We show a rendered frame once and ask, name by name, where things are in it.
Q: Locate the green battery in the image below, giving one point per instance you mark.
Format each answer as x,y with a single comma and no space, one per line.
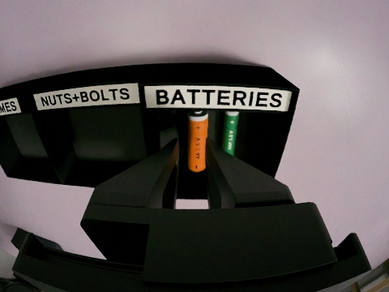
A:
230,131

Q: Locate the orange battery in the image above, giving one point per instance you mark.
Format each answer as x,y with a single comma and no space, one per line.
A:
196,134

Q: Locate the black bin rack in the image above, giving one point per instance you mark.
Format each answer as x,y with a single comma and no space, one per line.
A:
85,147

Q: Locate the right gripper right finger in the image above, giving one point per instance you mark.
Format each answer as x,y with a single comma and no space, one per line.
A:
240,184

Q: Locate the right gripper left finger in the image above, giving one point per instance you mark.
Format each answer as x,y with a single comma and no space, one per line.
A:
144,183

